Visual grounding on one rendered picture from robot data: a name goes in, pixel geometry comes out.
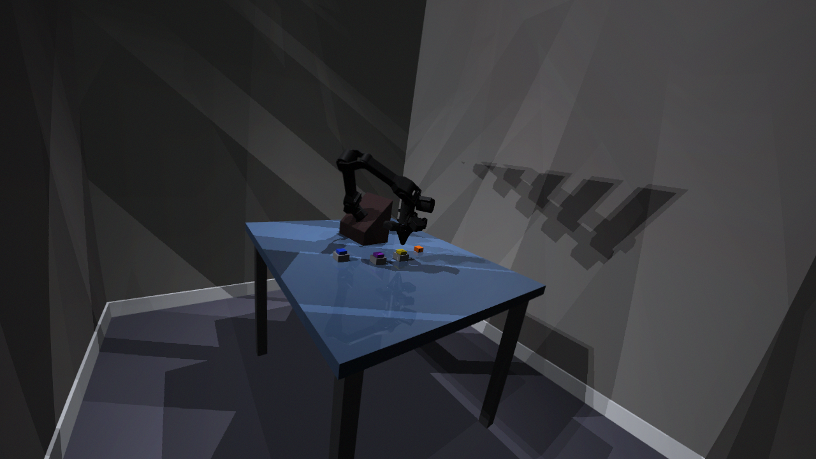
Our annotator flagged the yellow button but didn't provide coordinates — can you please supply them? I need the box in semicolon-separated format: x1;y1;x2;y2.
393;249;409;262

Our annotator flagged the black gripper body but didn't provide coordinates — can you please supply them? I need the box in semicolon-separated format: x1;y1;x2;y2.
383;208;416;231

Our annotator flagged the blue button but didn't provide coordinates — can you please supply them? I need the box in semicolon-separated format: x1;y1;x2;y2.
333;249;349;262

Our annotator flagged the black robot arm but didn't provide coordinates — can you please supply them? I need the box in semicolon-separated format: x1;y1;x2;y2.
337;149;435;232

